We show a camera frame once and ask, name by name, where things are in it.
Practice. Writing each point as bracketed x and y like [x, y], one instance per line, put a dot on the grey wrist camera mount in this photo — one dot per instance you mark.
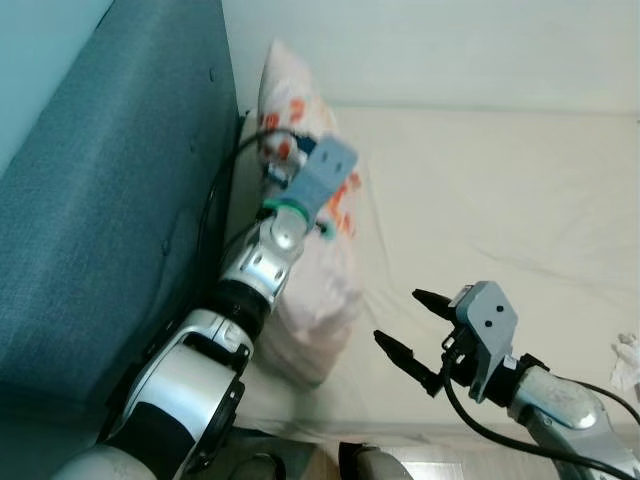
[325, 172]
[490, 325]

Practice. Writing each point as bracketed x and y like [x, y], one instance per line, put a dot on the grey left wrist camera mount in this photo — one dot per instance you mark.
[325, 172]

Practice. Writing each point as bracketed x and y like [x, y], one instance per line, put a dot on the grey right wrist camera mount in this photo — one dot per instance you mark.
[490, 325]

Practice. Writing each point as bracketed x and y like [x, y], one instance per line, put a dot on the mattress with white sheet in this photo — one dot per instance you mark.
[500, 200]

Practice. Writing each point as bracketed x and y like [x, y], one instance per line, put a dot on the teal fabric headboard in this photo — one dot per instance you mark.
[100, 200]

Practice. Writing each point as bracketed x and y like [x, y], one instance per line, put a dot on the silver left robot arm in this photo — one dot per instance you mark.
[180, 390]

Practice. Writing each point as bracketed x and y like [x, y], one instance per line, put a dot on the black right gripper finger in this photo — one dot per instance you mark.
[438, 306]
[408, 358]

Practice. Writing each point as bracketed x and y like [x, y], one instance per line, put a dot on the pink patterned pillow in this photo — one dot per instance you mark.
[320, 300]

